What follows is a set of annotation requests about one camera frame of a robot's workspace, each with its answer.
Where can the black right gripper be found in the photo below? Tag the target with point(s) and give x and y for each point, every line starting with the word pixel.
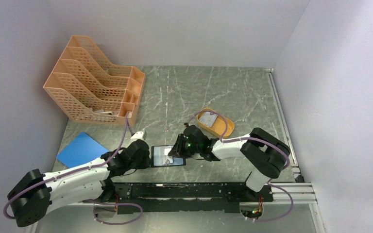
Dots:
pixel 178 149

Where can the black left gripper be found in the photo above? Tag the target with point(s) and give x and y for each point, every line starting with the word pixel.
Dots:
pixel 146 161

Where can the white card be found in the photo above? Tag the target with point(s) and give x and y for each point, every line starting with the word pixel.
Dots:
pixel 170 160

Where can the black leather card holder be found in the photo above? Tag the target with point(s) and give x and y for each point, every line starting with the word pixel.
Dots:
pixel 157 156

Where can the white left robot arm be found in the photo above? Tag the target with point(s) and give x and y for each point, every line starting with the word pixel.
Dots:
pixel 37 194

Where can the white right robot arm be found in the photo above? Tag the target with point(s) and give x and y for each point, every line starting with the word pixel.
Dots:
pixel 266 153

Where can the credit card in tray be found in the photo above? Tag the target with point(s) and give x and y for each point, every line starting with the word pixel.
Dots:
pixel 208 118

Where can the blue folder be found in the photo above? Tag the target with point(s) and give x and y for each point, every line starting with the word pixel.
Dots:
pixel 81 150

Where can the orange mesh file organizer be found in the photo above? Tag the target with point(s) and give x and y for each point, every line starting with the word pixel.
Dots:
pixel 89 88

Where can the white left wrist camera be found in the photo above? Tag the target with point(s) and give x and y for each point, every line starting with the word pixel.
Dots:
pixel 139 135

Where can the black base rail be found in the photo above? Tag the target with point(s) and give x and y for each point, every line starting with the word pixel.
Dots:
pixel 188 197

